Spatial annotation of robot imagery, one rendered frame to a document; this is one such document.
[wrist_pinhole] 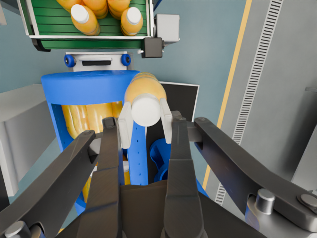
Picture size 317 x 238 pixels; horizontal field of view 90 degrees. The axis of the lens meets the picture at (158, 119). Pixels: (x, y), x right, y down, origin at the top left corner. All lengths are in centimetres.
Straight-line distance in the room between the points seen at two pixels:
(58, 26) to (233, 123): 203
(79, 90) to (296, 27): 247
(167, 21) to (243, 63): 145
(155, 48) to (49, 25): 39
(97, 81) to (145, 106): 22
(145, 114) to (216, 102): 184
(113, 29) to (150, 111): 57
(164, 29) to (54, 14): 43
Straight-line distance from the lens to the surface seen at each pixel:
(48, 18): 78
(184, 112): 169
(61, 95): 44
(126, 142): 16
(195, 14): 184
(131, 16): 54
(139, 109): 20
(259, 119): 253
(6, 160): 86
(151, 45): 65
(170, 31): 82
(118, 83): 42
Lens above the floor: 163
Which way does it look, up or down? 66 degrees down
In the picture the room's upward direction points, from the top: 145 degrees clockwise
